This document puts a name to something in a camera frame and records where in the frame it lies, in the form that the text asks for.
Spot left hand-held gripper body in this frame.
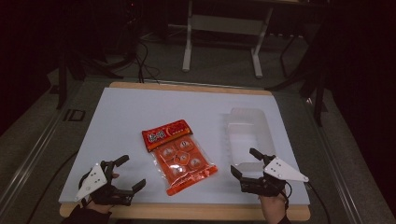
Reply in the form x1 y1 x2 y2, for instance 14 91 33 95
74 159 134 207

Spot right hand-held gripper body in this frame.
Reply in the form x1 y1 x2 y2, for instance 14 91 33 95
238 155 310 198

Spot clear plastic container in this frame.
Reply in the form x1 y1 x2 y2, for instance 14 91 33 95
222 106 278 175

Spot red snack packet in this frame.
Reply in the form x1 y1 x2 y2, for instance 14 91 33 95
141 119 219 197

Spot person's left hand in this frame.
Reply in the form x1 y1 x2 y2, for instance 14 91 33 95
81 172 120 216

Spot person's right hand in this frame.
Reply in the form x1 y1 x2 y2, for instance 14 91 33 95
258 191 290 224

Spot white table mat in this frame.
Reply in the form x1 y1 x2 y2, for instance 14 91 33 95
58 87 311 206

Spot black metal stand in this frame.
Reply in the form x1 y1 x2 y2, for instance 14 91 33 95
55 52 124 110
265 29 330 127

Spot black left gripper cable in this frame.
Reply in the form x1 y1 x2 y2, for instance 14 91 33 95
26 149 79 224

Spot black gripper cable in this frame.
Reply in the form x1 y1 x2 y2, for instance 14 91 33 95
306 181 332 224
26 149 79 224

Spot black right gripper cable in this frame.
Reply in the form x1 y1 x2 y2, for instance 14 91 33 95
306 181 332 224

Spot aluminium rail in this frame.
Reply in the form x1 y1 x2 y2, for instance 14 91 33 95
304 96 367 224
0 105 68 216

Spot black rectangular bracket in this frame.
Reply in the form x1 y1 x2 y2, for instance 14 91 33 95
63 108 86 122

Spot black floor cables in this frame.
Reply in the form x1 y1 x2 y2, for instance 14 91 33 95
134 39 162 84

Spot white metal table frame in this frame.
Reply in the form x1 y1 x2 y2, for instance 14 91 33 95
181 0 275 79

